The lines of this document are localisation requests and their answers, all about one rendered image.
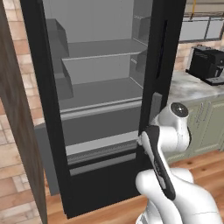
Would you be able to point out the black fridge door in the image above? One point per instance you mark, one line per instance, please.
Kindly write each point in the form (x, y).
(172, 58)

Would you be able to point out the dark wooden side panel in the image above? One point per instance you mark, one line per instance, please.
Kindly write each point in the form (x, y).
(14, 96)

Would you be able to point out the glass-fronted wall cupboards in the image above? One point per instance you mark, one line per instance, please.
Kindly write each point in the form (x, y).
(201, 27)

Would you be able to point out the grey fridge shelf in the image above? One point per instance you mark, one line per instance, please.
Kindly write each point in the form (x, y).
(99, 93)
(102, 49)

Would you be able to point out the black coffee machine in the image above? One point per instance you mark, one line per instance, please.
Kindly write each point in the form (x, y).
(204, 62)

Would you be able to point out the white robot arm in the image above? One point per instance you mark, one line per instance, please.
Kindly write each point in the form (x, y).
(180, 201)

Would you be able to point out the black fridge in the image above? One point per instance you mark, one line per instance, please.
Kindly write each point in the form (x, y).
(55, 122)

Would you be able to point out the green base cupboards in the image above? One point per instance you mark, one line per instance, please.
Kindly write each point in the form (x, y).
(208, 125)

